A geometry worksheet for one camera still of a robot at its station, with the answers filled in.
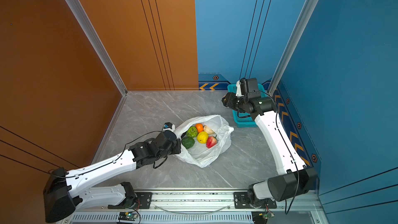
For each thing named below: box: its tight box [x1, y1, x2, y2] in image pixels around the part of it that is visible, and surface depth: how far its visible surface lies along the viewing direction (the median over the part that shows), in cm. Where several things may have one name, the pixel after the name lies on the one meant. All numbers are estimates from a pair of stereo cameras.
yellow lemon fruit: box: [196, 131, 209, 144], surface depth 92 cm
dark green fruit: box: [181, 136, 195, 150], surface depth 90 cm
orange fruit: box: [194, 122, 204, 133], surface depth 96 cm
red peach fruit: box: [205, 135, 218, 149], surface depth 91 cm
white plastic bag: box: [174, 114, 235, 168], surface depth 79 cm
